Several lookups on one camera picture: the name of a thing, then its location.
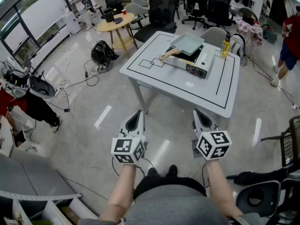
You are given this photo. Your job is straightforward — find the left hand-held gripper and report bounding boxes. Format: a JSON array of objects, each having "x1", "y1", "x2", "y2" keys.
[{"x1": 111, "y1": 110, "x2": 149, "y2": 165}]

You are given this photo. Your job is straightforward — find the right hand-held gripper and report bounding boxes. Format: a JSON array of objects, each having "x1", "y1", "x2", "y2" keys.
[{"x1": 191, "y1": 109, "x2": 233, "y2": 160}]

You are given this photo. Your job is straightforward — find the white portable induction cooktop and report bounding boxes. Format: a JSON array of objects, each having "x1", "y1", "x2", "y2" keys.
[{"x1": 161, "y1": 43, "x2": 216, "y2": 79}]

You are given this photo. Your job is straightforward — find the pale green square pan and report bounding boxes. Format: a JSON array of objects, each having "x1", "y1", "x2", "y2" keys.
[{"x1": 158, "y1": 32, "x2": 205, "y2": 62}]

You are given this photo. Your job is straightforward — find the person's left forearm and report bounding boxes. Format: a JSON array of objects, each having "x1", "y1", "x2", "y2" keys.
[{"x1": 97, "y1": 163, "x2": 138, "y2": 222}]

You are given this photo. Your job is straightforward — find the person's right forearm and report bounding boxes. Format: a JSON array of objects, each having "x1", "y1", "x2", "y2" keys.
[{"x1": 205, "y1": 158, "x2": 244, "y2": 219}]

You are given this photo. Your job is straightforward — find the white square table black lines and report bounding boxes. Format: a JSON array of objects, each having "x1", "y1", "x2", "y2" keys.
[{"x1": 119, "y1": 30, "x2": 241, "y2": 119}]

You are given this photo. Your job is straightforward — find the person's black trousers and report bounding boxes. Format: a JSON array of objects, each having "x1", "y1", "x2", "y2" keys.
[{"x1": 133, "y1": 175, "x2": 207, "y2": 200}]

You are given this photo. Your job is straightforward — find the yellow oil bottle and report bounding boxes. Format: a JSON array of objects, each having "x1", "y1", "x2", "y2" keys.
[{"x1": 220, "y1": 33, "x2": 232, "y2": 58}]

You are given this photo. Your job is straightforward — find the person's grey shirt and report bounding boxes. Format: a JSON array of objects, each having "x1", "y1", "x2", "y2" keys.
[{"x1": 78, "y1": 184, "x2": 265, "y2": 225}]

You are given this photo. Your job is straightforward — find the grey upholstered chair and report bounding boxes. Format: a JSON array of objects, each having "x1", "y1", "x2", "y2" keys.
[{"x1": 200, "y1": 26, "x2": 228, "y2": 48}]

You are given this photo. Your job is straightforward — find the black metal mesh chair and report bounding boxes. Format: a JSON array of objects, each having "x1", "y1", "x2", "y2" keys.
[{"x1": 261, "y1": 115, "x2": 300, "y2": 168}]

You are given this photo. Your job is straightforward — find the grey plastic chair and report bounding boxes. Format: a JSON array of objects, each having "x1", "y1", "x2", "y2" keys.
[
  {"x1": 29, "y1": 75, "x2": 57, "y2": 100},
  {"x1": 236, "y1": 180, "x2": 282, "y2": 218}
]

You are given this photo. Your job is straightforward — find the round wooden table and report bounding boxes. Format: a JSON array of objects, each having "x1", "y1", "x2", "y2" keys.
[{"x1": 97, "y1": 12, "x2": 139, "y2": 58}]

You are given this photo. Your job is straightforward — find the floral cloth covered table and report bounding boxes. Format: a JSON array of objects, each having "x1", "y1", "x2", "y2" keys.
[{"x1": 235, "y1": 17, "x2": 263, "y2": 47}]

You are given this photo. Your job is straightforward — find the dark green basket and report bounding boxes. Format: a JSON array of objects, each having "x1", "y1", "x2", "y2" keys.
[{"x1": 261, "y1": 24, "x2": 278, "y2": 44}]

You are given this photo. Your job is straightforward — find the white low cabinet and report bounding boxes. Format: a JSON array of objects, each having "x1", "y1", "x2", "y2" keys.
[{"x1": 30, "y1": 30, "x2": 73, "y2": 67}]

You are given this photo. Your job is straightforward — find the black bucket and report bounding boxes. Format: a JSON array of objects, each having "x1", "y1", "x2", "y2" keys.
[{"x1": 103, "y1": 7, "x2": 115, "y2": 23}]

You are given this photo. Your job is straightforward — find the beige shell chair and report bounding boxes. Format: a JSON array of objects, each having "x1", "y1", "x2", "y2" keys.
[
  {"x1": 124, "y1": 3, "x2": 150, "y2": 30},
  {"x1": 131, "y1": 0, "x2": 150, "y2": 8}
]

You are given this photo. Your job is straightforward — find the white storage shelf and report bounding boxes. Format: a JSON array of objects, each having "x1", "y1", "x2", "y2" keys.
[{"x1": 0, "y1": 155, "x2": 83, "y2": 225}]

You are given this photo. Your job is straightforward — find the grey round-back chair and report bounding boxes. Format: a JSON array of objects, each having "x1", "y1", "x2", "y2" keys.
[{"x1": 239, "y1": 7, "x2": 258, "y2": 21}]

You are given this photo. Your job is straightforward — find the large black mesh office chair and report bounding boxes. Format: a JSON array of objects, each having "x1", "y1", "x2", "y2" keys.
[{"x1": 132, "y1": 0, "x2": 181, "y2": 46}]

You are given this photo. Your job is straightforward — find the black framed window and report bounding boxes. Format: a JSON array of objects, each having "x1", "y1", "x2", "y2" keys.
[{"x1": 0, "y1": 0, "x2": 71, "y2": 56}]

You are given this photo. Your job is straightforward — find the black backpack with cables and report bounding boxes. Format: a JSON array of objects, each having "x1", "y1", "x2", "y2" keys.
[{"x1": 90, "y1": 40, "x2": 117, "y2": 68}]

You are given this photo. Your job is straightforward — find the white bag black strap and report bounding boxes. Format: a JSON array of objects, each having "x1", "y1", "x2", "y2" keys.
[{"x1": 231, "y1": 33, "x2": 247, "y2": 57}]

